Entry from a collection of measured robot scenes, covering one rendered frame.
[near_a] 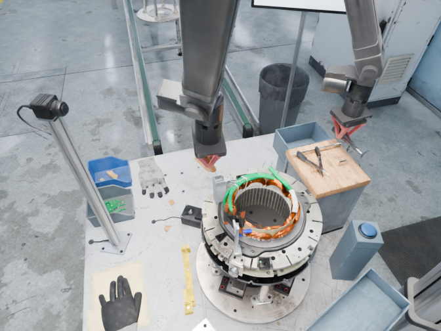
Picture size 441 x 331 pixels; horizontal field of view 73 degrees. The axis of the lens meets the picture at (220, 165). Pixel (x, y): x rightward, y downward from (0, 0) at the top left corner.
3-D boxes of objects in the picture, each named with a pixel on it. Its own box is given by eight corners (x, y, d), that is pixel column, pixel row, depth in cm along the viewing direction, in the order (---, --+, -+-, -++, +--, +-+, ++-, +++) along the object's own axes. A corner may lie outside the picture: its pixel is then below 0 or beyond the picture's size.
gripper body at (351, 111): (328, 113, 88) (335, 92, 82) (357, 106, 90) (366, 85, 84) (340, 127, 84) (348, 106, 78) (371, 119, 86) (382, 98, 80)
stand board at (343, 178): (285, 154, 103) (286, 150, 101) (333, 143, 107) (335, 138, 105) (314, 199, 90) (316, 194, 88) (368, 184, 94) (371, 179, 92)
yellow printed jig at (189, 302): (179, 249, 107) (178, 244, 104) (189, 248, 107) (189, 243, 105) (184, 315, 92) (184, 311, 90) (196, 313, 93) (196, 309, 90)
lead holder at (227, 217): (222, 218, 68) (222, 209, 65) (239, 213, 69) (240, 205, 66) (227, 232, 65) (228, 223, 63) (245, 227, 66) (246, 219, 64)
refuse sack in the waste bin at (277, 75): (249, 102, 264) (252, 66, 239) (289, 96, 271) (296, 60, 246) (265, 130, 239) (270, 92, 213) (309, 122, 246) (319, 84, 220)
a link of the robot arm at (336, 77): (379, 69, 69) (382, 48, 73) (328, 60, 72) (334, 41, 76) (362, 108, 79) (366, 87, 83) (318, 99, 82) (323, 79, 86)
